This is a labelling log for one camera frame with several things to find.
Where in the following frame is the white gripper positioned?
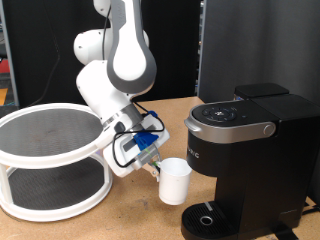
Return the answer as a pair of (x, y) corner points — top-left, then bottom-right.
(102, 114), (171, 184)

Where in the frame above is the black Keurig coffee machine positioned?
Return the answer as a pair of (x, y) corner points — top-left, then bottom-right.
(180, 93), (320, 240)

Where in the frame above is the white two-tier turntable shelf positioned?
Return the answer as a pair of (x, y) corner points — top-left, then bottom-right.
(0, 102), (114, 223)

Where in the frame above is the clear water reservoir black lid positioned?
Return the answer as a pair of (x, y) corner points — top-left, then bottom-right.
(233, 82), (290, 101)

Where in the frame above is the black curtain backdrop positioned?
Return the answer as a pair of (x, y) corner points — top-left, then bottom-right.
(3, 0), (201, 108)

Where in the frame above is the orange background item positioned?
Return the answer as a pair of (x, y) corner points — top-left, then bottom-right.
(0, 88), (9, 106)

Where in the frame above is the dark grey partition panel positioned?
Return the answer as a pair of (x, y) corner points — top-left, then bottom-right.
(198, 0), (320, 111)

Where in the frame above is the red background item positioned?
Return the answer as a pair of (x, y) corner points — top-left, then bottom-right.
(0, 59), (10, 75)

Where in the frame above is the black camera cable on arm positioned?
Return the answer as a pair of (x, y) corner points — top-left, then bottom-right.
(101, 0), (166, 169)

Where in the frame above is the thin black hanging cable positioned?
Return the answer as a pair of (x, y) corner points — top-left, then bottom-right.
(29, 0), (62, 107)

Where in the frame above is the black machine power cable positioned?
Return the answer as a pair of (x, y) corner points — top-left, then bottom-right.
(301, 199), (320, 216)

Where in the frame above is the grey metal frame post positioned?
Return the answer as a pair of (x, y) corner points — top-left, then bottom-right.
(0, 0), (19, 104)

